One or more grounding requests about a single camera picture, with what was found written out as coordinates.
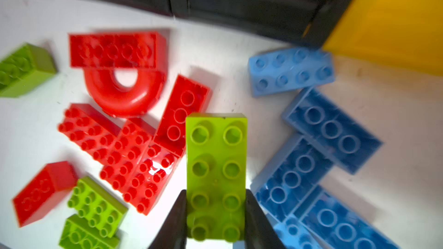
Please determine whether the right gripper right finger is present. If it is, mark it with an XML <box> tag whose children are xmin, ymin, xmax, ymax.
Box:
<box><xmin>245</xmin><ymin>189</ymin><xmax>286</xmax><ymax>249</ymax></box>

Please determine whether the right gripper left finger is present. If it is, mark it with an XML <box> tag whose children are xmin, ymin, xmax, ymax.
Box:
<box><xmin>148</xmin><ymin>190</ymin><xmax>187</xmax><ymax>249</ymax></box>

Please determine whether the green lego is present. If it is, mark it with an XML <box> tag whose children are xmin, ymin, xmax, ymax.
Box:
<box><xmin>59</xmin><ymin>214</ymin><xmax>120</xmax><ymax>249</ymax></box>
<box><xmin>68</xmin><ymin>176</ymin><xmax>128</xmax><ymax>237</ymax></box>
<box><xmin>1</xmin><ymin>43</ymin><xmax>57</xmax><ymax>98</ymax></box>
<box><xmin>186</xmin><ymin>113</ymin><xmax>248</xmax><ymax>243</ymax></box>

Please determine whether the red lego plate cluster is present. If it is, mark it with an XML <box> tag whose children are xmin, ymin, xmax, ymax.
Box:
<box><xmin>58</xmin><ymin>104</ymin><xmax>180</xmax><ymax>215</ymax></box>

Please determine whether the blue lego large bottom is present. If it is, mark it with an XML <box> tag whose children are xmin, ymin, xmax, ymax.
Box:
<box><xmin>266</xmin><ymin>184</ymin><xmax>402</xmax><ymax>249</ymax></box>

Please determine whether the red lego upright slim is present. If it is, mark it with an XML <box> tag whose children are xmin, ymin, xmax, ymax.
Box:
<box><xmin>154</xmin><ymin>75</ymin><xmax>211</xmax><ymax>158</ymax></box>

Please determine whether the red lego lower left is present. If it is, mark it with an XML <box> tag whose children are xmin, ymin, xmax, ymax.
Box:
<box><xmin>12</xmin><ymin>161</ymin><xmax>78</xmax><ymax>227</ymax></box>

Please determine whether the blue lego top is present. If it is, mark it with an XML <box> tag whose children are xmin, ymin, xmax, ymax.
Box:
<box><xmin>248</xmin><ymin>47</ymin><xmax>336</xmax><ymax>98</ymax></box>

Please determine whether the red long lego on arch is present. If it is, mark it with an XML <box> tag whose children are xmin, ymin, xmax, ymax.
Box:
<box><xmin>69</xmin><ymin>31</ymin><xmax>167</xmax><ymax>72</ymax></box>

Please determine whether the yellow bin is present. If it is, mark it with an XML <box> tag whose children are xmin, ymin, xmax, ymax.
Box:
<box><xmin>323</xmin><ymin>0</ymin><xmax>443</xmax><ymax>76</ymax></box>

